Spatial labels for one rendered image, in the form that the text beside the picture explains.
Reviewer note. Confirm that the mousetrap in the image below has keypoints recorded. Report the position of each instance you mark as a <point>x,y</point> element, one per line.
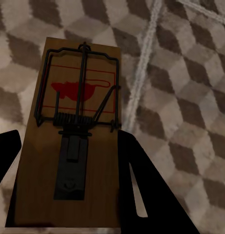
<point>68,173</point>

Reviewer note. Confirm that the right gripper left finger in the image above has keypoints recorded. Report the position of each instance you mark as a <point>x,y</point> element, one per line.
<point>10,145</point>

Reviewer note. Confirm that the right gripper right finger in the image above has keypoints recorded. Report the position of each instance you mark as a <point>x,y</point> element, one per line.
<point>165,213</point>

